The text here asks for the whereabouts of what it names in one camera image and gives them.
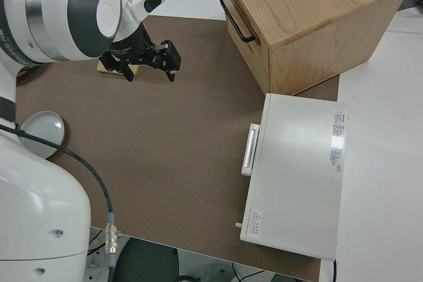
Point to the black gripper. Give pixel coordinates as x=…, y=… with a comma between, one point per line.
x=138, y=47

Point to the gray plate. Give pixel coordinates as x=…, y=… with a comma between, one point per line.
x=43, y=126

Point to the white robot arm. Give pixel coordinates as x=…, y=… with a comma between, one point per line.
x=33, y=196

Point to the wooden mug rack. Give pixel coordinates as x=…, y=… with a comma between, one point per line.
x=99, y=67

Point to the brown table mat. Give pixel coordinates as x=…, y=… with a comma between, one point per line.
x=165, y=146

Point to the brown wicker basket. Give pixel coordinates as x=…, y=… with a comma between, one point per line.
x=28, y=73

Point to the large wooden box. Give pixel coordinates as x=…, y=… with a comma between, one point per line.
x=314, y=8

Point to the white toaster oven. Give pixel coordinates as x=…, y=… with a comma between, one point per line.
x=297, y=176

